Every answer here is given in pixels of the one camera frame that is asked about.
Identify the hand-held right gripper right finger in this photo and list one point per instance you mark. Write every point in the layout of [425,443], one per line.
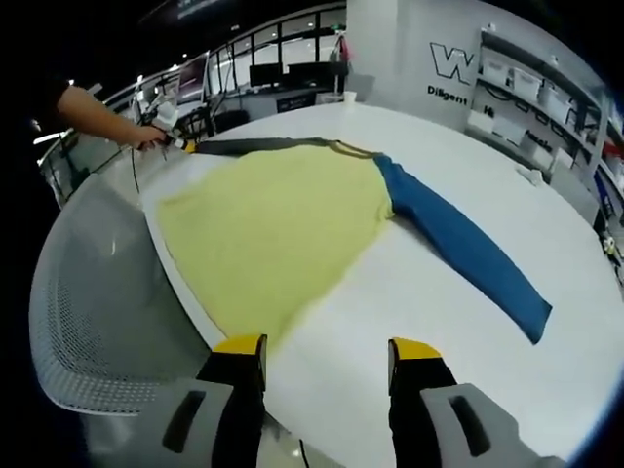
[409,414]

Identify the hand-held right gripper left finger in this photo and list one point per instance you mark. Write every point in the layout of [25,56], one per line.
[239,414]

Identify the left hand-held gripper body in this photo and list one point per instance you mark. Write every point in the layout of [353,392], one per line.
[167,119]

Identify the yellow blue grey garment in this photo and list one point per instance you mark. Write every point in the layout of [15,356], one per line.
[273,229]

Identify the person's left hand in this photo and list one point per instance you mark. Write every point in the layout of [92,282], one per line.
[146,136]

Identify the open laptop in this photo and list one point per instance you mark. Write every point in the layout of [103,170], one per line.
[192,78]

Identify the black monitor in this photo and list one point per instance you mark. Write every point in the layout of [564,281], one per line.
[312,72]
[265,75]

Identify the dark office counter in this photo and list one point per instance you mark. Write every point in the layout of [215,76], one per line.
[287,105]

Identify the dark hanging banner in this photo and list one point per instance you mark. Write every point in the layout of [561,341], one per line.
[244,7]

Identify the white paper cup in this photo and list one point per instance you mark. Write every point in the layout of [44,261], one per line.
[350,97]

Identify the white mesh chair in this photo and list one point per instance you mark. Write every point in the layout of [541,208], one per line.
[102,302]

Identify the stand with pink cloth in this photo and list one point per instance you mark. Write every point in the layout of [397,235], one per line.
[343,51]

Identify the grey chair backrest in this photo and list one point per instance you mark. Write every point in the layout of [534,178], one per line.
[363,88]

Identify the small yellow black object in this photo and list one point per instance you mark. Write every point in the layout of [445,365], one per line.
[612,246]

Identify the crumpled white object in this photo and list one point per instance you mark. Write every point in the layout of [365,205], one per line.
[530,176]

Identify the metal shelving rack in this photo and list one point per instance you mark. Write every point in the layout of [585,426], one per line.
[541,107]

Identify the row of white storage bins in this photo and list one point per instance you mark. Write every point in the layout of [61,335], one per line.
[526,83]

